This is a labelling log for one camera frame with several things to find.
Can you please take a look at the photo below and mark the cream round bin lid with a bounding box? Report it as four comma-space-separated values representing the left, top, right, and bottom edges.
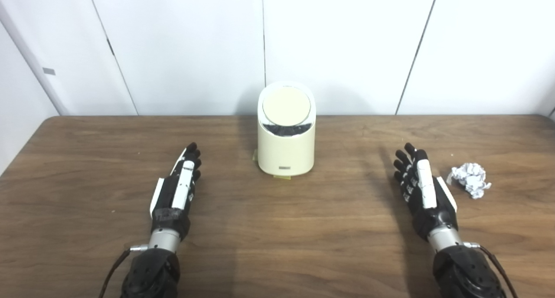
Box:
262, 86, 312, 127

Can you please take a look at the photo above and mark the cream-colored round bin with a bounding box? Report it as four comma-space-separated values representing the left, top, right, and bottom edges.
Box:
257, 81, 317, 177

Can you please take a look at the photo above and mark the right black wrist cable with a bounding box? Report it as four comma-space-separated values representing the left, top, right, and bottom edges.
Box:
464, 242, 519, 298

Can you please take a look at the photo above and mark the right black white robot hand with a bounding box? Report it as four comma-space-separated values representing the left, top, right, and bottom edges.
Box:
393, 143, 458, 241

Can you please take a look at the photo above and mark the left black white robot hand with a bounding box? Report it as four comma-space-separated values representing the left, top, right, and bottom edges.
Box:
150, 142, 202, 242

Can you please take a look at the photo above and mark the white paper ball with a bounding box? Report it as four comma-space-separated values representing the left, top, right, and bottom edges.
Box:
447, 163, 492, 200

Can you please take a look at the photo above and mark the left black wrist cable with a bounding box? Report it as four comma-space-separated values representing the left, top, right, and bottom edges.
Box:
99, 244, 150, 298

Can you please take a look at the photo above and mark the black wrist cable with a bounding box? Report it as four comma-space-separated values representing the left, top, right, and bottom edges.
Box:
464, 242, 519, 298
99, 244, 150, 298

